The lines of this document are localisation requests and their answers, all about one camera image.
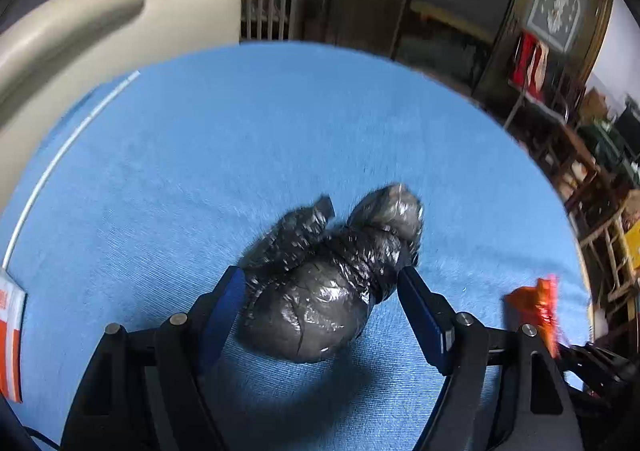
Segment wooden slatted railing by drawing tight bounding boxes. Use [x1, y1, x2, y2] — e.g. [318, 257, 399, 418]
[230, 0, 326, 42]

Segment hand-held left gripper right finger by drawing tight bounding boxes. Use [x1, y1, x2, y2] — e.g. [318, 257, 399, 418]
[397, 266, 586, 451]

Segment thin white rod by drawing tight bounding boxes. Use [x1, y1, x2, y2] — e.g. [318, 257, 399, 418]
[0, 71, 142, 269]

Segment orange and white tissue pack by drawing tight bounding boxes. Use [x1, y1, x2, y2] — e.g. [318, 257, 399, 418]
[0, 268, 27, 404]

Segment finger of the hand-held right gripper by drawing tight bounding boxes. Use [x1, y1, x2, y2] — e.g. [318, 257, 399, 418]
[556, 342, 640, 402]

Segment blue tablecloth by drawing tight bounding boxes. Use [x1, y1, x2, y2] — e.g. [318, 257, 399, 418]
[0, 42, 593, 451]

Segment beige leather sofa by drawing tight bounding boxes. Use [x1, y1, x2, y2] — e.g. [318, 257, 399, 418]
[0, 0, 243, 214]

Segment black plastic bag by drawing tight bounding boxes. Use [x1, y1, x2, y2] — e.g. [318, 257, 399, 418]
[235, 183, 426, 364]

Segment orange snack wrapper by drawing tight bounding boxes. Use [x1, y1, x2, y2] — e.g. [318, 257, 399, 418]
[504, 275, 561, 358]

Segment black cable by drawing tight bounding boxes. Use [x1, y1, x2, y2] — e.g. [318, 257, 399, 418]
[22, 426, 61, 449]

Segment etched glass panel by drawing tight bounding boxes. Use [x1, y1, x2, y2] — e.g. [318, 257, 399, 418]
[525, 0, 591, 52]

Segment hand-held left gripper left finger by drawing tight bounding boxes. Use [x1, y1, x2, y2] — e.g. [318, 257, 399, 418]
[60, 266, 248, 451]

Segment wooden chair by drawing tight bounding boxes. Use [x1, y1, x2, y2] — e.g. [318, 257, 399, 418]
[580, 211, 640, 302]

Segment red hanging clothes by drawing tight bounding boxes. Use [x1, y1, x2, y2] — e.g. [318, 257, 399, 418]
[510, 31, 551, 99]

